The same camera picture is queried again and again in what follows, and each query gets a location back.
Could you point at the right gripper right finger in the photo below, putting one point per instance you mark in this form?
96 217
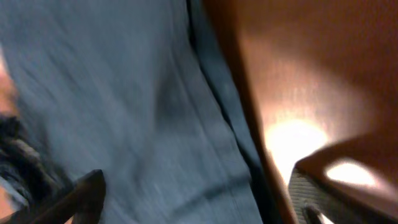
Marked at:
353 181

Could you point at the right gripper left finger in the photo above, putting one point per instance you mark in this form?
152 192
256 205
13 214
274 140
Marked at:
81 202

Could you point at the navy blue shorts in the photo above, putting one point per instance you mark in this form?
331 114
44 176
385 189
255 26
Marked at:
139 90

